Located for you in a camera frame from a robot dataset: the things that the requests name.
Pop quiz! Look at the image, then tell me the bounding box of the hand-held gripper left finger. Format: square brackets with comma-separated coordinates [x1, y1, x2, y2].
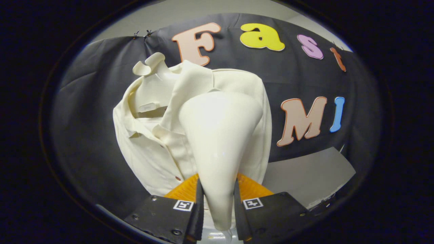
[124, 174, 204, 244]

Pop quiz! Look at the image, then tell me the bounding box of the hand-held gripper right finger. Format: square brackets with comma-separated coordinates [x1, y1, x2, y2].
[234, 173, 314, 243]

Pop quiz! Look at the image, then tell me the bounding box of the white garment steamer head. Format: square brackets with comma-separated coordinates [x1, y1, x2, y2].
[179, 91, 264, 231]

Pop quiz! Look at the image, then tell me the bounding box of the cream button-up shirt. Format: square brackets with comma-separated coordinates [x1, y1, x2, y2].
[113, 60, 273, 197]

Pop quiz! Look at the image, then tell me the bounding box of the white cabinet with grey top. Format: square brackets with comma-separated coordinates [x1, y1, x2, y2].
[261, 146, 356, 209]

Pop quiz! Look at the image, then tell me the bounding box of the black backdrop cloth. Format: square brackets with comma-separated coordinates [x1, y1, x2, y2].
[51, 13, 383, 217]

